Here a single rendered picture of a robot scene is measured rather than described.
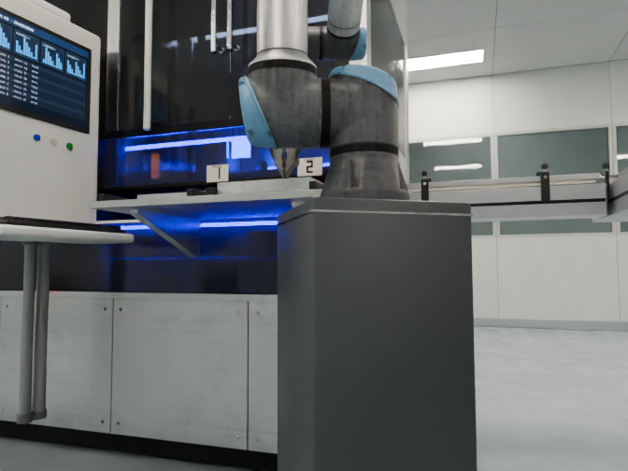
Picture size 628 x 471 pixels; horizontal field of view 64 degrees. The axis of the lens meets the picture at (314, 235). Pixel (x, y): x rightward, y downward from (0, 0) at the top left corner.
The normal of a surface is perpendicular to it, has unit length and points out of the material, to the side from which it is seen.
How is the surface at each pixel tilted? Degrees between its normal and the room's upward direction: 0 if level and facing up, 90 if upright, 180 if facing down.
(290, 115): 111
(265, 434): 90
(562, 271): 90
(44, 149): 90
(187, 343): 90
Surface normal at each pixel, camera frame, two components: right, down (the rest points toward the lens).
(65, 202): 0.90, -0.03
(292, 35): 0.42, 0.04
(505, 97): -0.31, -0.06
